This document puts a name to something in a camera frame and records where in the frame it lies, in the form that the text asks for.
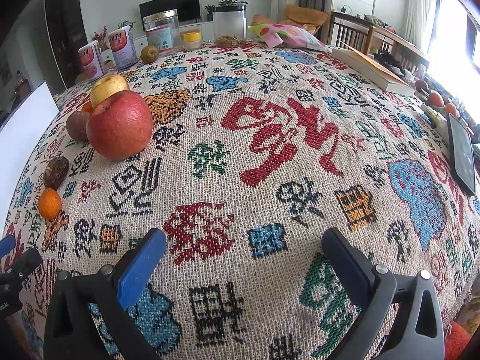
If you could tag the clear jar gold lid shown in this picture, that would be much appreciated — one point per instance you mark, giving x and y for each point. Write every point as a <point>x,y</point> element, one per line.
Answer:
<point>161,33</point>

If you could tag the green leafy plant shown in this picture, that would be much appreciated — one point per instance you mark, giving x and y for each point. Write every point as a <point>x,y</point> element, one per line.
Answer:
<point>230,1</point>

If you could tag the dark tall cabinet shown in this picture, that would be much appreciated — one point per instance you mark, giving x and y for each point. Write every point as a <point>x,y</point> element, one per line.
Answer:
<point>62,26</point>

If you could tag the white book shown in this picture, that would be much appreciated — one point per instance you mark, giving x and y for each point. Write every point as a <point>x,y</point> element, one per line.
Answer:
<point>369,68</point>

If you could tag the dark brown round fruit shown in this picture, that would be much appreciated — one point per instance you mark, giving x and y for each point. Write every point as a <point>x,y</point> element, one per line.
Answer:
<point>77,125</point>

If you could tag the wooden chair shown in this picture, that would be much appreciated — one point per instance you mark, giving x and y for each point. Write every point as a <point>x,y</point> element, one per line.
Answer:
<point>375,39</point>

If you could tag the small potted plant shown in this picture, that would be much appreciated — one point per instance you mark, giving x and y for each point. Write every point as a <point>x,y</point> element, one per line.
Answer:
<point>209,11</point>

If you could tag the white pink food can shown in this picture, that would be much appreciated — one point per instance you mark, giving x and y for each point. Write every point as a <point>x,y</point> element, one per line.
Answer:
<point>91,62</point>
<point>122,47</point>

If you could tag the red flower bouquet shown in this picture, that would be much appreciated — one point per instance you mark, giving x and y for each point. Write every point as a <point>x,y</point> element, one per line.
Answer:
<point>99,34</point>

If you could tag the orange fuzzy object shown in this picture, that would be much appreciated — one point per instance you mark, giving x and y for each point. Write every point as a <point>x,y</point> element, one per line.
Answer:
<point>455,339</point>

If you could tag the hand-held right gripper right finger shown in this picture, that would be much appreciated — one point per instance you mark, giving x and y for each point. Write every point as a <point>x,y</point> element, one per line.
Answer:
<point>348,266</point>

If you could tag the yellow apple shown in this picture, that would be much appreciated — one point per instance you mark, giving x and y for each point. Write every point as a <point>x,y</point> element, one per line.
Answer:
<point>108,87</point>

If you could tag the white board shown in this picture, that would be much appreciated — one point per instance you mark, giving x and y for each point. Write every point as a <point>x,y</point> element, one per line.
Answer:
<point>22,138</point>

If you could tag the red round fruit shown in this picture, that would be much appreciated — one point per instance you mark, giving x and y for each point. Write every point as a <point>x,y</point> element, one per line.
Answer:
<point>435,99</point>
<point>452,109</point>
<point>421,84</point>

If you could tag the clear container black lid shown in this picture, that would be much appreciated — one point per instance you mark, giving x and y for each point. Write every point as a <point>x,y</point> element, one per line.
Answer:
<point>228,24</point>

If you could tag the small orange tangerine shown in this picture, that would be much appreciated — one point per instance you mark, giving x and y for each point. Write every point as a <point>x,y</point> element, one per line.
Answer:
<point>49,203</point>
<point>87,107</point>

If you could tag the black smartphone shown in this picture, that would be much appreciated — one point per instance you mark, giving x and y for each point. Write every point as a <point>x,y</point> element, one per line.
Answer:
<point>462,153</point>

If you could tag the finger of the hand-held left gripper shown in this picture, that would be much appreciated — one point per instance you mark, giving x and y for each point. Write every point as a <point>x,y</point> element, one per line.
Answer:
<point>6,245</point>
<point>24,264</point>

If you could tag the red apple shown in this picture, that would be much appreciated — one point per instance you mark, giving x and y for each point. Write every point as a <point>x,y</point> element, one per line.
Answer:
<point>120,125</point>

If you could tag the orange cushion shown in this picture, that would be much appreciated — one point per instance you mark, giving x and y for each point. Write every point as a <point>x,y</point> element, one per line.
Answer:
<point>303,17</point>

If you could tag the green plant sprig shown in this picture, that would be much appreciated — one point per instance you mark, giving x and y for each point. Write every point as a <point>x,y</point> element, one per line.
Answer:
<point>126,24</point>

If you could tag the black television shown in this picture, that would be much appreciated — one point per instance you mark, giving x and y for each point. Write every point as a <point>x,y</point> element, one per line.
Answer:
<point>172,5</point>

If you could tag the pink green snack bag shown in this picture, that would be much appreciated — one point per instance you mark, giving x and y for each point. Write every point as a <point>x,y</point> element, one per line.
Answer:
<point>288,35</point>

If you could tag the brown pear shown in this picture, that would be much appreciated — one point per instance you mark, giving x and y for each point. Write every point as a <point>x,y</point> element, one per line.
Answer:
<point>150,54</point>

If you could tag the wrinkled brown fruit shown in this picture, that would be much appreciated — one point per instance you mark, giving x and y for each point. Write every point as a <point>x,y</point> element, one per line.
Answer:
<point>56,172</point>

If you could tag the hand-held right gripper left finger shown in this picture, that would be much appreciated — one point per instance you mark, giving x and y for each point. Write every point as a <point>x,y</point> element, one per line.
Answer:
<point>140,266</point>

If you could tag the printed woven blanket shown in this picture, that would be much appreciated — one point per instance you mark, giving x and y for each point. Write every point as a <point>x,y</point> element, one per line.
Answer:
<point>262,146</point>

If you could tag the small jar yellow lid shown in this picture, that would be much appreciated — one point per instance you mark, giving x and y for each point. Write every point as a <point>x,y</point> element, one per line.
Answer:
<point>192,40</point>

